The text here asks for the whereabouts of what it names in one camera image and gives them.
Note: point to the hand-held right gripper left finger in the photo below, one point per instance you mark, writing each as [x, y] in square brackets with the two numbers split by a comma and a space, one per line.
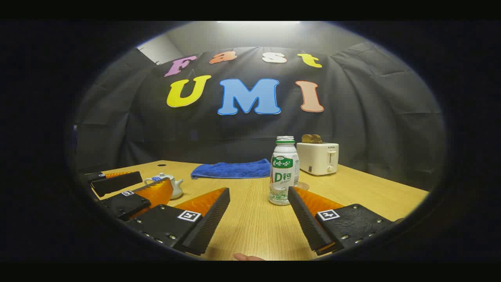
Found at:
[211, 219]

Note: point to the white toaster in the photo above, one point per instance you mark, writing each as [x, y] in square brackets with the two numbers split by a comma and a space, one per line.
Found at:
[317, 156]

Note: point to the brown bread slice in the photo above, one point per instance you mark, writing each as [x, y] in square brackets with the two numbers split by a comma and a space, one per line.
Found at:
[317, 139]
[307, 139]

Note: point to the black backdrop cloth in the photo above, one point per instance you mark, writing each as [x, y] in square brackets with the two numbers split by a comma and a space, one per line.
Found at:
[352, 117]

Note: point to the round patterned coaster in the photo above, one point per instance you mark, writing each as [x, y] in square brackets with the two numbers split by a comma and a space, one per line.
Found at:
[303, 185]

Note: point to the white green-label water bottle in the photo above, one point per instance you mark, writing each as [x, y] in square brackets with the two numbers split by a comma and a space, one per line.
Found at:
[283, 172]

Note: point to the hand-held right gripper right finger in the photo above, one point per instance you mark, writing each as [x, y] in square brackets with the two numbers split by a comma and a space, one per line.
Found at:
[303, 219]

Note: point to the blue towel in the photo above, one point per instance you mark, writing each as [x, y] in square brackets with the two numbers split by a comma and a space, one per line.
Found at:
[231, 170]

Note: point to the white blue-patterned teacup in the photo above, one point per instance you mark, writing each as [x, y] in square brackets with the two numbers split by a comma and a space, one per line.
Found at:
[177, 190]

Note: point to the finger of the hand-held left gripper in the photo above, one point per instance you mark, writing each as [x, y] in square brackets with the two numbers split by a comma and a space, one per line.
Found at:
[129, 203]
[117, 183]

